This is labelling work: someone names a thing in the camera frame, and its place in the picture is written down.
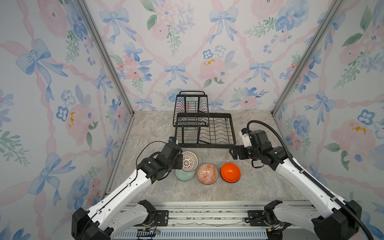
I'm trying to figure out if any white patterned lattice bowl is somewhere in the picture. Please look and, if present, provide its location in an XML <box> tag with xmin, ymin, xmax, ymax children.
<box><xmin>182</xmin><ymin>151</ymin><xmax>199</xmax><ymax>172</ymax></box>

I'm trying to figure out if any orange plastic bowl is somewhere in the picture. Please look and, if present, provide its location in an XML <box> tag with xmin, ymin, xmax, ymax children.
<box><xmin>220</xmin><ymin>163</ymin><xmax>242</xmax><ymax>183</ymax></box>

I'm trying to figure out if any mint green ribbed bowl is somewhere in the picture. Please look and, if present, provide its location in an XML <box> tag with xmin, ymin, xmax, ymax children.
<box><xmin>175</xmin><ymin>170</ymin><xmax>195</xmax><ymax>182</ymax></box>

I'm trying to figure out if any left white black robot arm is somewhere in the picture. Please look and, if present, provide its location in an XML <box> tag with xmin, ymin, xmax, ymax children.
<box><xmin>71</xmin><ymin>142</ymin><xmax>183</xmax><ymax>240</ymax></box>

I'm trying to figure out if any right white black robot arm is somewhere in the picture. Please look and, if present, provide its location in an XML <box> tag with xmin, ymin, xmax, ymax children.
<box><xmin>230</xmin><ymin>128</ymin><xmax>363</xmax><ymax>240</ymax></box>

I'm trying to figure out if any red orange patterned bowl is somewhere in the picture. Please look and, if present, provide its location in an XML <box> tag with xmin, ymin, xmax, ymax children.
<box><xmin>197</xmin><ymin>164</ymin><xmax>219</xmax><ymax>185</ymax></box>

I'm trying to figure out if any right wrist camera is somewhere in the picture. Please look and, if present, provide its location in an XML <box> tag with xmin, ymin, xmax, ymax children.
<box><xmin>239</xmin><ymin>128</ymin><xmax>252</xmax><ymax>148</ymax></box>

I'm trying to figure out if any black wire dish rack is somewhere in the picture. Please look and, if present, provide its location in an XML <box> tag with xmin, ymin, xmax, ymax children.
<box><xmin>173</xmin><ymin>91</ymin><xmax>236</xmax><ymax>149</ymax></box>

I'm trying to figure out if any left thin black cable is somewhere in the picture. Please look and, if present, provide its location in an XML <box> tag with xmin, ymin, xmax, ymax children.
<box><xmin>135</xmin><ymin>140</ymin><xmax>168</xmax><ymax>181</ymax></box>

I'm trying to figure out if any right black corrugated cable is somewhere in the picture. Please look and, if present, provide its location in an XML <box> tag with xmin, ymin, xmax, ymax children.
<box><xmin>245</xmin><ymin>119</ymin><xmax>375</xmax><ymax>240</ymax></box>

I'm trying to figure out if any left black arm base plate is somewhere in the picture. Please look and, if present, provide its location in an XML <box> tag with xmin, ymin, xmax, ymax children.
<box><xmin>151</xmin><ymin>210</ymin><xmax>170</xmax><ymax>227</ymax></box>

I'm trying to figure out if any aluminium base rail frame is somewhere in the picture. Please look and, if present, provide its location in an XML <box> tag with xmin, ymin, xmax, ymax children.
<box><xmin>77</xmin><ymin>200</ymin><xmax>341</xmax><ymax>240</ymax></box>

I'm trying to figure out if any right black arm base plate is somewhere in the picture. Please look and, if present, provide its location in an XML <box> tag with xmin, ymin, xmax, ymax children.
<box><xmin>245</xmin><ymin>210</ymin><xmax>268</xmax><ymax>227</ymax></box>

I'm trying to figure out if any left aluminium corner post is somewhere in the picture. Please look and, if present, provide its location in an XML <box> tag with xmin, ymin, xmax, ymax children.
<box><xmin>74</xmin><ymin>0</ymin><xmax>135</xmax><ymax>117</ymax></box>

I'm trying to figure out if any aluminium corner post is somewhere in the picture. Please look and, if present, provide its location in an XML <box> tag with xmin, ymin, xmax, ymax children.
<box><xmin>271</xmin><ymin>0</ymin><xmax>344</xmax><ymax>116</ymax></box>
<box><xmin>74</xmin><ymin>0</ymin><xmax>135</xmax><ymax>117</ymax></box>

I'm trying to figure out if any right aluminium corner post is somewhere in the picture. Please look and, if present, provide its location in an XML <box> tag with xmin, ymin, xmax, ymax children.
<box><xmin>271</xmin><ymin>0</ymin><xmax>344</xmax><ymax>116</ymax></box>

